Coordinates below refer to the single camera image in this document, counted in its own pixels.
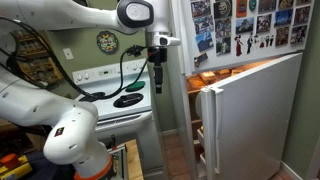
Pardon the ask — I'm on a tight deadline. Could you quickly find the wooden table top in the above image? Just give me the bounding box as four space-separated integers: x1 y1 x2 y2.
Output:
124 138 145 180

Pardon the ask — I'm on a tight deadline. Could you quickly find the blue sky photo magnet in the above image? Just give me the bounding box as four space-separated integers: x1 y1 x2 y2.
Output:
274 8 294 28

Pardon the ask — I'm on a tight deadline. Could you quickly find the colourful decorative wall plate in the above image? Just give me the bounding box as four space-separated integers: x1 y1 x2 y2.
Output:
96 30 120 55

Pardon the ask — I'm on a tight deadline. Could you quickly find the tan bread package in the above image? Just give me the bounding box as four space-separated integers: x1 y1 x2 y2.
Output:
199 70 217 84

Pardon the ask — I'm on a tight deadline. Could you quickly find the dark blue bag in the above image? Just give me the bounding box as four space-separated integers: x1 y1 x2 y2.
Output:
24 151 76 180

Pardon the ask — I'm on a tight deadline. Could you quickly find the black skeleton figure magnet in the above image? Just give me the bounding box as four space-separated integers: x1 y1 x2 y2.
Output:
246 32 254 55

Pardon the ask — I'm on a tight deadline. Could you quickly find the thin black cable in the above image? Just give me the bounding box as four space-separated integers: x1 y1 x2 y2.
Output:
106 58 150 100
98 48 138 100

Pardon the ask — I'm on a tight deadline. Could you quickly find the orange figure magnet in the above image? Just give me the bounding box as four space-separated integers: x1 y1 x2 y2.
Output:
236 0 248 18

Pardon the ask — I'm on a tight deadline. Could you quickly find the dark mixed photo magnet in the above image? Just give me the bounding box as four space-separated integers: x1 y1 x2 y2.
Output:
290 24 308 45

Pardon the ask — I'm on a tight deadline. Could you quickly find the thick black corrugated cable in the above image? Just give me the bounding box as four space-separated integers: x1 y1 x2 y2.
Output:
0 16 111 101

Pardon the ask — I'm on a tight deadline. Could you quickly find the green spoon rest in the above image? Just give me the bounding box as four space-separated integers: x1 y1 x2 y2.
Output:
124 80 147 93

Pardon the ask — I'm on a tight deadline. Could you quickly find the white light switch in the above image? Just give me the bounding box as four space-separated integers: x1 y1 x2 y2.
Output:
62 47 75 61

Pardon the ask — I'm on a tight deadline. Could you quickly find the red emergency stop button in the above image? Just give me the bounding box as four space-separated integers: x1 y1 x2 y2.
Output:
0 153 20 169

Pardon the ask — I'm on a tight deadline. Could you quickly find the dark brown photo magnet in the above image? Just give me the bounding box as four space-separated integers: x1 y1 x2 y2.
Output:
258 0 277 14

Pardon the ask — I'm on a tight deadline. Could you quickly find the dark collage photo magnet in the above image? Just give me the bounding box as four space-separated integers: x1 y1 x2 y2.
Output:
214 18 232 38

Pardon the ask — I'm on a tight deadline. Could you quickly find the dark bottle opener magnet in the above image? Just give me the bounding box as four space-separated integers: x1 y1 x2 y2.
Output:
193 52 209 68

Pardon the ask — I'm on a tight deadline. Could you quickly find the white freezer door handle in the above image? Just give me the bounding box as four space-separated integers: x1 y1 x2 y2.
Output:
179 0 194 76

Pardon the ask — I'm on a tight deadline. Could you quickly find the small black red tool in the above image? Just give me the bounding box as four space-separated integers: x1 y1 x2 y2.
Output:
110 134 118 151

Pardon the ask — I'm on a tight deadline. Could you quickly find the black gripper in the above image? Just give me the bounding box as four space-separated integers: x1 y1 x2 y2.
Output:
147 46 168 94

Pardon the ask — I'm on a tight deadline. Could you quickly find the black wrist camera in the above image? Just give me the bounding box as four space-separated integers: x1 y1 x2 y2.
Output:
125 45 148 58

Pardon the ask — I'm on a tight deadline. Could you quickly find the brown food box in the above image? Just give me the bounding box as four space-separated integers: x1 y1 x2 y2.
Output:
188 76 205 91

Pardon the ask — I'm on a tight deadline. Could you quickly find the red dress figure magnet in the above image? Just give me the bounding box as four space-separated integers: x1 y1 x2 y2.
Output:
234 34 244 57

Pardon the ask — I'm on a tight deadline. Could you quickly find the white fridge cabinet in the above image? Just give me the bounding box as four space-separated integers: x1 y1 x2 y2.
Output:
165 0 281 180

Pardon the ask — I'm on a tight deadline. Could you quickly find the brown red photo magnet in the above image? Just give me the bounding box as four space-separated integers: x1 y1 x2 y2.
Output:
275 26 290 47

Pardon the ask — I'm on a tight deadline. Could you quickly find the large black stove burner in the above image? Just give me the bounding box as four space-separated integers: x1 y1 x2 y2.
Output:
112 92 145 109

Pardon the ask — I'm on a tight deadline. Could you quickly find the small black stove burner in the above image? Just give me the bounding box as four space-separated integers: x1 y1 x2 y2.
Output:
78 91 106 103

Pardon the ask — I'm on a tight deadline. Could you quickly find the brown gold photo magnet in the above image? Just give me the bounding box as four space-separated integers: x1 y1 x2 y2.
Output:
278 0 294 10

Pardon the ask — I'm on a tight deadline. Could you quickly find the crowd scene photo magnet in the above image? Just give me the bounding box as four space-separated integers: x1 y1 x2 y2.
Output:
190 0 212 18

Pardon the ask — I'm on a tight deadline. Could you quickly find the aluminium frame rail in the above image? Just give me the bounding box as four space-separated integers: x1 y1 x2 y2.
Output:
106 143 129 180

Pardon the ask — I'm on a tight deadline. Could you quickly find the blue white landscape magnet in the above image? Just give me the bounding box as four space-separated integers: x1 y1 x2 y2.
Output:
195 32 214 53

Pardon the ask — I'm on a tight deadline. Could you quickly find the wooden spice rack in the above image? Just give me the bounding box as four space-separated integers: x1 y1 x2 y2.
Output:
9 29 64 88

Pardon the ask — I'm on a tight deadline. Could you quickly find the dark green photo magnet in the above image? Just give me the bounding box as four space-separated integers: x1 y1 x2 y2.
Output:
215 36 232 56

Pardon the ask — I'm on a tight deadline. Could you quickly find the white electric stove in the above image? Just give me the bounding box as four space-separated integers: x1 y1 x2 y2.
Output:
71 58 168 180

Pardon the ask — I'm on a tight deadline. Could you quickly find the pyramid photo magnet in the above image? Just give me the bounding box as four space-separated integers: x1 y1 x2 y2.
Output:
235 17 255 35

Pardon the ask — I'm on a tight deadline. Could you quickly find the yellow emergency stop box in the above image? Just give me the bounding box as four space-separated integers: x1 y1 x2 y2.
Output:
0 154 34 180

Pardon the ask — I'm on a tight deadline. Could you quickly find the dark round emblem magnet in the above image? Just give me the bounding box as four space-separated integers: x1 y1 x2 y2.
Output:
213 0 233 20

